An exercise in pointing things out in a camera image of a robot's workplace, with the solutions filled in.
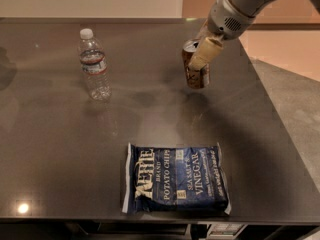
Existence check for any blue potato chips bag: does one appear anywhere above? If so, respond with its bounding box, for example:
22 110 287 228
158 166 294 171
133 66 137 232
122 144 231 214

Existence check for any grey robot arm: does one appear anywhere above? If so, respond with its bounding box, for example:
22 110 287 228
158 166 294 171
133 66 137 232
188 0 320 71

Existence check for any clear plastic water bottle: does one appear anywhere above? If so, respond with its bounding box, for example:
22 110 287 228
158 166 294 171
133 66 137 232
78 28 111 102

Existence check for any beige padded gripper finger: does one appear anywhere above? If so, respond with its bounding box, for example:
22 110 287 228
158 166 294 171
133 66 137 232
188 36 223 71

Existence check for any orange soda can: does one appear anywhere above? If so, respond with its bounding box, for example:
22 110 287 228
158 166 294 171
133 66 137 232
182 39 210 89

